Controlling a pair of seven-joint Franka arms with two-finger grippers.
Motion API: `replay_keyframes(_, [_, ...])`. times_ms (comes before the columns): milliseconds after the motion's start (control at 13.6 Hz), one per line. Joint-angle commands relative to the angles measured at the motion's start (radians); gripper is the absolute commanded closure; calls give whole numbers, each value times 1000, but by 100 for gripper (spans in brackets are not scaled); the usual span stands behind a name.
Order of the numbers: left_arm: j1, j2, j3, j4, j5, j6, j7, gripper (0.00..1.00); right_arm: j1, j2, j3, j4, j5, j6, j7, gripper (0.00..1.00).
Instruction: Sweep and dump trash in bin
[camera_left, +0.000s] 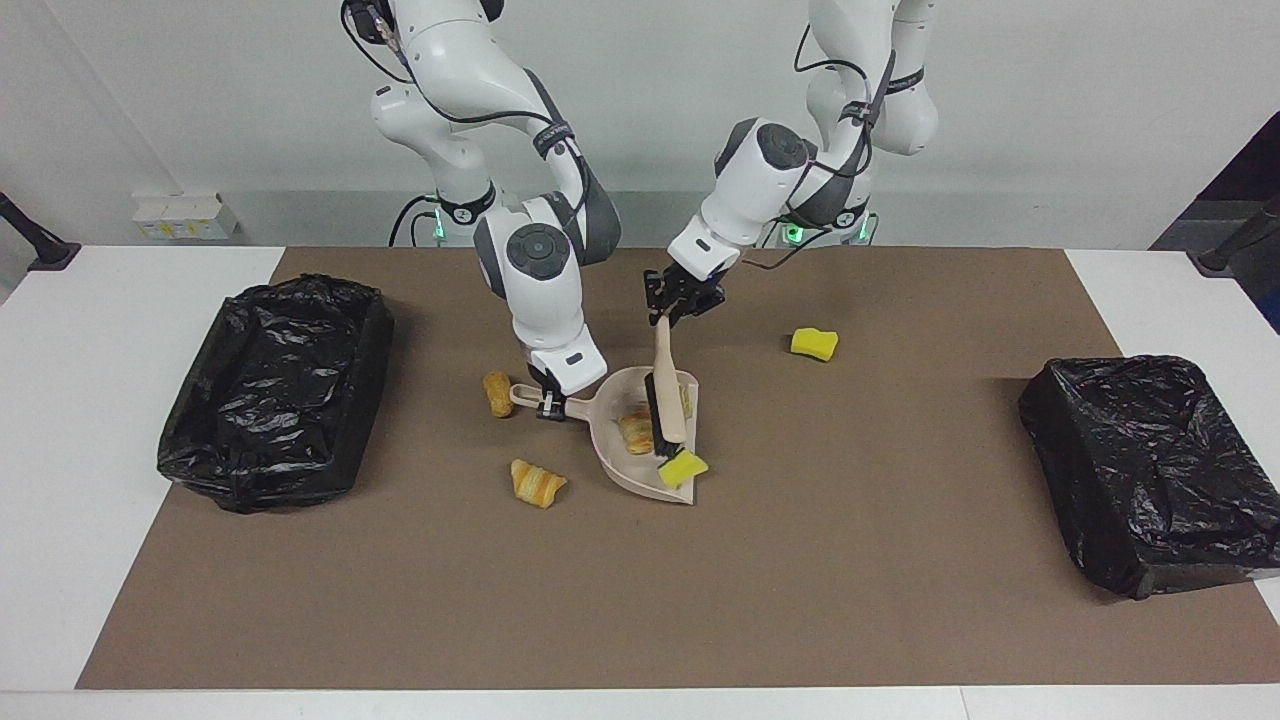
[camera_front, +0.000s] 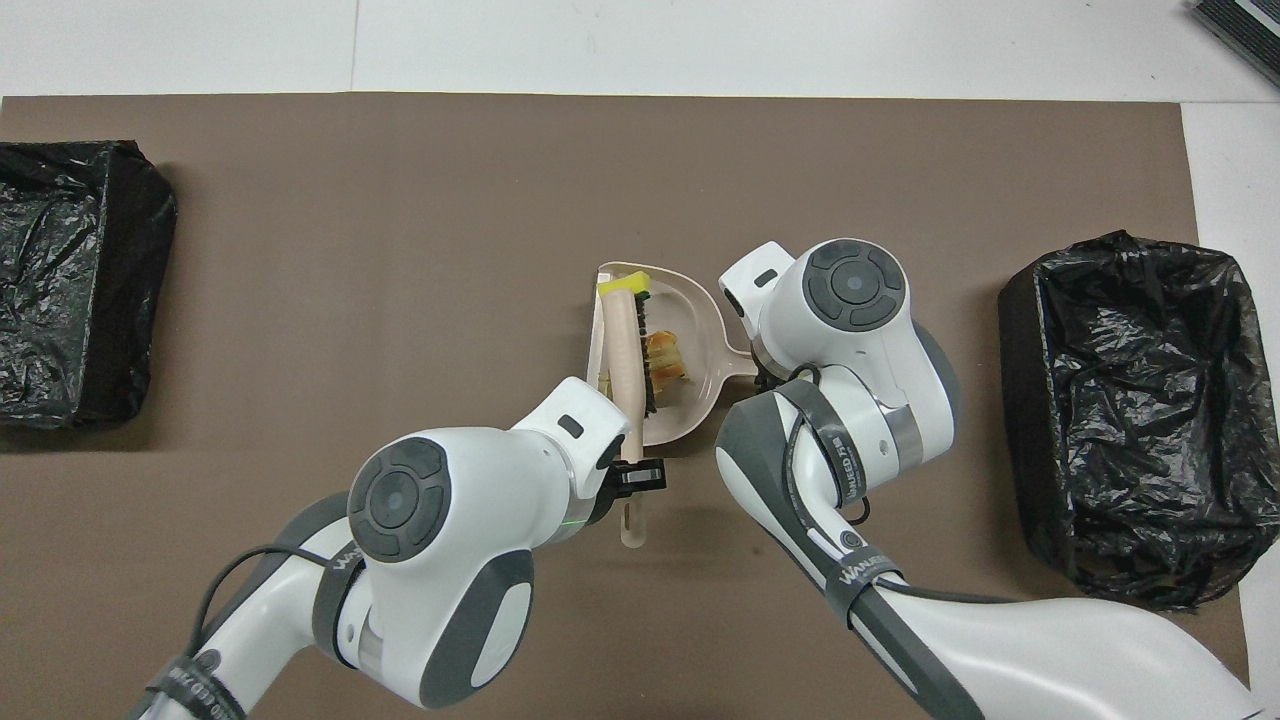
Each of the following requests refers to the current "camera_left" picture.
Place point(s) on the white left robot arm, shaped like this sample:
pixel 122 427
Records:
pixel 760 180

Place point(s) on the brown toy bread roll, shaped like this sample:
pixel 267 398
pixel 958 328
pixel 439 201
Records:
pixel 497 393

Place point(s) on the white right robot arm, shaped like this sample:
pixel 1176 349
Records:
pixel 545 300

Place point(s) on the black bag lined bin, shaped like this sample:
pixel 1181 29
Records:
pixel 270 400
pixel 1150 470

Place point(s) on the orange striped toy croissant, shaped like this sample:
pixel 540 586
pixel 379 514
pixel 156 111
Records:
pixel 637 430
pixel 538 483

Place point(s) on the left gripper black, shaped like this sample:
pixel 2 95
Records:
pixel 695 285

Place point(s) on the beige brush with black bristles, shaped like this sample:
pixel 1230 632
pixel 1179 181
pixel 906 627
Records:
pixel 668 390

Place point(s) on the beige plastic dustpan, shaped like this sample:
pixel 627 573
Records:
pixel 625 470

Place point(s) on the black stand leg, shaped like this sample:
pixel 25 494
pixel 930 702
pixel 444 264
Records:
pixel 1235 245
pixel 35 240

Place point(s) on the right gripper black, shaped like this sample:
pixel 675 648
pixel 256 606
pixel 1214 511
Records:
pixel 545 393

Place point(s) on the brown table mat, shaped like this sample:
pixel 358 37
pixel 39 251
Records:
pixel 800 580

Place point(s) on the yellow sponge piece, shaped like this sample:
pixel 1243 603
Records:
pixel 683 468
pixel 815 344

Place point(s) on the white wall socket box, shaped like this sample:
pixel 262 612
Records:
pixel 185 216

